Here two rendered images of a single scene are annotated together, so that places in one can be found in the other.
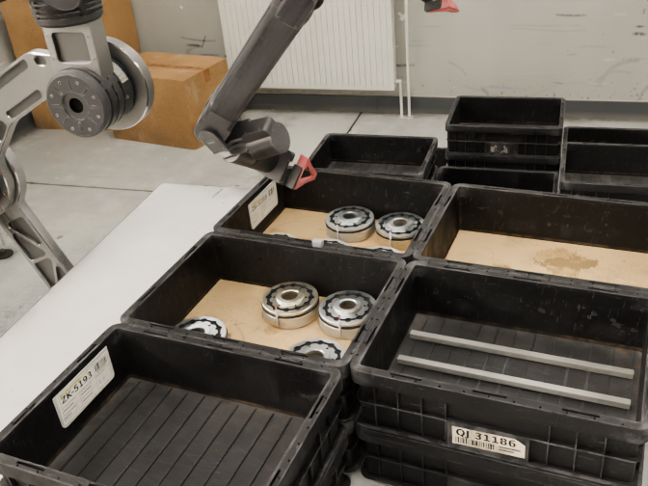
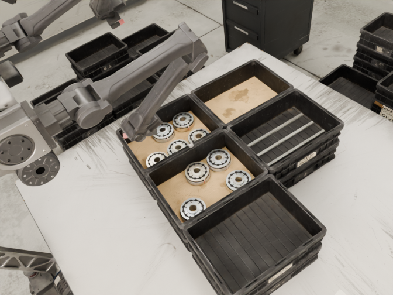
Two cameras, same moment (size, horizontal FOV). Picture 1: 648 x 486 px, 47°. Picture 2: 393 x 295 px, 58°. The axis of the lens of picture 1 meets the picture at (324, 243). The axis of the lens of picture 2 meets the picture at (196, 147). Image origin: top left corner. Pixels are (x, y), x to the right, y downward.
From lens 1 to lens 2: 99 cm
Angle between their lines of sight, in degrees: 41
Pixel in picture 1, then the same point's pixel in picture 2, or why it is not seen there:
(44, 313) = (75, 270)
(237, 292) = (169, 186)
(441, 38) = not seen: outside the picture
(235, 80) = (155, 106)
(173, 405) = (220, 233)
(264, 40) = (173, 82)
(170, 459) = (248, 245)
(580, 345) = (280, 116)
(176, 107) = not seen: outside the picture
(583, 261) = (243, 91)
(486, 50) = not seen: hidden behind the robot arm
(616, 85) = (85, 11)
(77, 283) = (64, 248)
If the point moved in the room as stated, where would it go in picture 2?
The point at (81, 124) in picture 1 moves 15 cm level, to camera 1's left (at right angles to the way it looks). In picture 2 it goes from (47, 177) to (13, 210)
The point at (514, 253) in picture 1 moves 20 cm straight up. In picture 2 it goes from (223, 102) to (220, 70)
